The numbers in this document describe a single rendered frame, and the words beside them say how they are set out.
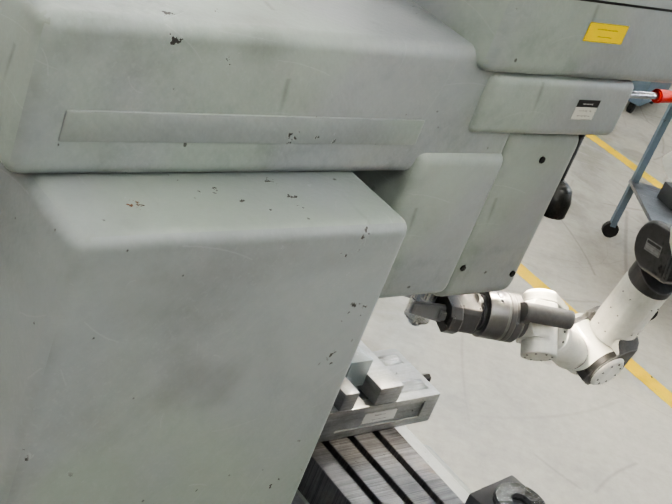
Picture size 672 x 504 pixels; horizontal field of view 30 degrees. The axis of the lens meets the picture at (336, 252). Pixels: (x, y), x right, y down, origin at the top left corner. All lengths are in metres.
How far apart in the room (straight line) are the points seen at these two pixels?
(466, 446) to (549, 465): 0.30
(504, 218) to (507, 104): 0.25
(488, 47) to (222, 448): 0.65
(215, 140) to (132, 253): 0.21
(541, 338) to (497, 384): 2.35
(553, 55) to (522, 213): 0.32
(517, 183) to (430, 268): 0.20
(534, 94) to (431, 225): 0.24
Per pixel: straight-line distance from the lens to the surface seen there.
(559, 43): 1.82
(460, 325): 2.16
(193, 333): 1.53
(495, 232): 2.02
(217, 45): 1.47
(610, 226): 6.19
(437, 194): 1.83
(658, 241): 2.34
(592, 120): 1.99
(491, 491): 2.06
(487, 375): 4.61
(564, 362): 2.42
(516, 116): 1.86
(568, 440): 4.48
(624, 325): 2.45
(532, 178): 2.00
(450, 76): 1.73
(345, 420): 2.33
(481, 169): 1.87
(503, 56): 1.75
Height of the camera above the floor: 2.23
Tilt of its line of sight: 27 degrees down
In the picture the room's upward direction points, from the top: 22 degrees clockwise
